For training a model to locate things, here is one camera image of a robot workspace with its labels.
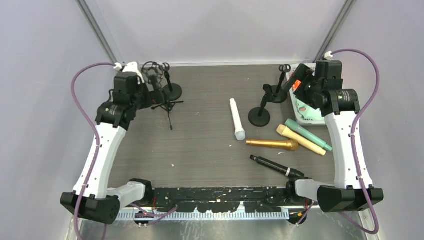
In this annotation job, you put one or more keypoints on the white microphone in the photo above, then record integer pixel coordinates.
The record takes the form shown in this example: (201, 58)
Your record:
(239, 131)

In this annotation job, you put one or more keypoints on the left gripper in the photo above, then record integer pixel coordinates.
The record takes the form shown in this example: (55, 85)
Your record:
(151, 95)

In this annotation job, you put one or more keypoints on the aluminium corner post right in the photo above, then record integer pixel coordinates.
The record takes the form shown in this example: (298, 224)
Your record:
(335, 27)

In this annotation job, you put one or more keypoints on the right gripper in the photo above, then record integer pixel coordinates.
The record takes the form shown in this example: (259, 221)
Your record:
(301, 84)

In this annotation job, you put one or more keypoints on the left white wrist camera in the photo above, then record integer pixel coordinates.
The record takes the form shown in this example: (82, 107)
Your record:
(132, 67)

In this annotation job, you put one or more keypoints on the black tripod shock-mount stand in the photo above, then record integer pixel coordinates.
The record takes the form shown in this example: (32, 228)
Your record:
(165, 94)

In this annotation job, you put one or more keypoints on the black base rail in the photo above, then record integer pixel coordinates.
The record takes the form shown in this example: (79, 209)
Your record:
(265, 199)

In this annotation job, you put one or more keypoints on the cream yellow microphone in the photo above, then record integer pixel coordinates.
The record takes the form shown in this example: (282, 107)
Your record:
(288, 133)

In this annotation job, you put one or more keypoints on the white plastic basket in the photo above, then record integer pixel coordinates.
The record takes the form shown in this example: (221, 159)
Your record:
(298, 119)

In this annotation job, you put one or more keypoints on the black microphone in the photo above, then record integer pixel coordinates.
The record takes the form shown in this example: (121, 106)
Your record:
(287, 171)

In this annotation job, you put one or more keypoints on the aluminium corner post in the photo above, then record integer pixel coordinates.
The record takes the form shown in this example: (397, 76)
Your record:
(335, 27)
(96, 29)

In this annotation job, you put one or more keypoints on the black round-base stand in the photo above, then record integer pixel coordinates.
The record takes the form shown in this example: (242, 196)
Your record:
(259, 116)
(174, 91)
(279, 94)

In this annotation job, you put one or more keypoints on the gold microphone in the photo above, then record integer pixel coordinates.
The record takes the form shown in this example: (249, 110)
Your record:
(290, 145)

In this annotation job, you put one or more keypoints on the green patterned cloth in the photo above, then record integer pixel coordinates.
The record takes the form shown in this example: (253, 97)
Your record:
(308, 113)

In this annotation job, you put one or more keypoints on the aluminium corner post left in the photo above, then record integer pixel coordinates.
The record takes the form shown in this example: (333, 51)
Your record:
(96, 29)

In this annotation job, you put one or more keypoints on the green microphone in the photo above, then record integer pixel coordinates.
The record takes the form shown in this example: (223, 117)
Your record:
(297, 128)

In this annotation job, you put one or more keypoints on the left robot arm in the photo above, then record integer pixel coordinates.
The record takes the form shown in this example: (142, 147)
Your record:
(90, 198)

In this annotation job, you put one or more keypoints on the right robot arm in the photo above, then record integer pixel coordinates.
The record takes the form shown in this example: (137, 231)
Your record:
(353, 189)

